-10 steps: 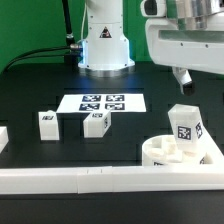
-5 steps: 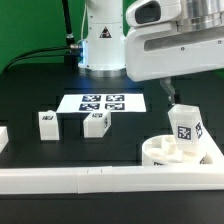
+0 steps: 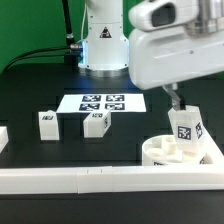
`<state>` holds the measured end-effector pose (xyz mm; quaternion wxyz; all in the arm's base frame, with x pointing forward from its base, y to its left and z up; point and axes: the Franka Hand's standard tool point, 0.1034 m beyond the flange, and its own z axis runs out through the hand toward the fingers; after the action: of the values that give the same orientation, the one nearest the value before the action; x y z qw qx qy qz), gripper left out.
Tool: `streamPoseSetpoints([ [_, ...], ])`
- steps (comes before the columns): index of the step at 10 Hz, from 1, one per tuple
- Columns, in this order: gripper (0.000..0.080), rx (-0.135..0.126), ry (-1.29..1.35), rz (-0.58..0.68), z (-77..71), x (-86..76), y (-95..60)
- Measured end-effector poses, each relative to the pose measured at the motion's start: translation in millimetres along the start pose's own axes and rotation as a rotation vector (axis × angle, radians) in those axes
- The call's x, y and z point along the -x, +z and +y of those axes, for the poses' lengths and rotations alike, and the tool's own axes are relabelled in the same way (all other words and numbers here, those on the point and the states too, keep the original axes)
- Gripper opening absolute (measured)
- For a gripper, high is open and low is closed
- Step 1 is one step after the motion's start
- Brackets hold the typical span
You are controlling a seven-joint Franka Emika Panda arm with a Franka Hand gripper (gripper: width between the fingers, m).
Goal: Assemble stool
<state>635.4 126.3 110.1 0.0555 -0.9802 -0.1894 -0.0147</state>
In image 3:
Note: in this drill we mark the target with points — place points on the white left fence bar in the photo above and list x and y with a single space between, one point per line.
3 137

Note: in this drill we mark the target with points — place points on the white round stool seat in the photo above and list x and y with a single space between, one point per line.
163 150

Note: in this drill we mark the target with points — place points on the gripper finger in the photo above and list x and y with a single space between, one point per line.
178 102

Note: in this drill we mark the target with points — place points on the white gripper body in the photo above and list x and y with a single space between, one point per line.
170 55

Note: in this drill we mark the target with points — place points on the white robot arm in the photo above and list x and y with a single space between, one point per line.
106 48

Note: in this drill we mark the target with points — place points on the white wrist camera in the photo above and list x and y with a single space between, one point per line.
151 15

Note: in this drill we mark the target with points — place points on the white marker tag sheet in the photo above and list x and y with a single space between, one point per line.
84 103

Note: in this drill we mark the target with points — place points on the white front fence bar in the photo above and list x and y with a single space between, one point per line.
110 179

